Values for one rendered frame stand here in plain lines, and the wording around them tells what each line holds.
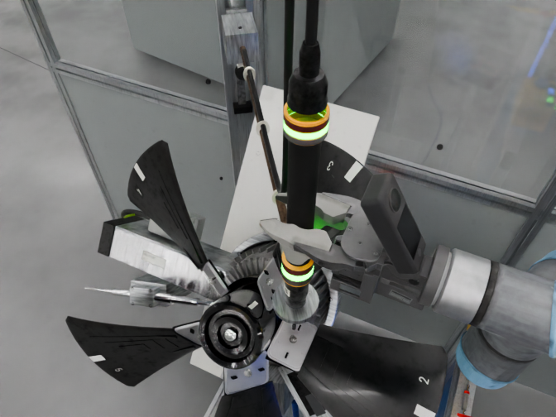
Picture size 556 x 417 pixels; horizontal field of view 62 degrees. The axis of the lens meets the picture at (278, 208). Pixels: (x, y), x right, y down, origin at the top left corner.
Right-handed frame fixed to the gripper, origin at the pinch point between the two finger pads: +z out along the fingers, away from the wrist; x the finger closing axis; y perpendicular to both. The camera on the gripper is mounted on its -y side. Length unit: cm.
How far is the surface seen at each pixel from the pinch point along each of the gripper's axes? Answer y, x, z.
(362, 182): 9.3, 17.5, -6.4
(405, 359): 34.5, 5.0, -21.7
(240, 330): 30.1, -3.9, 5.1
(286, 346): 34.1, -1.5, -2.4
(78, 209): 153, 71, 153
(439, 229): 74, 70, -24
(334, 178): 11.7, 18.8, -1.6
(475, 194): 54, 70, -29
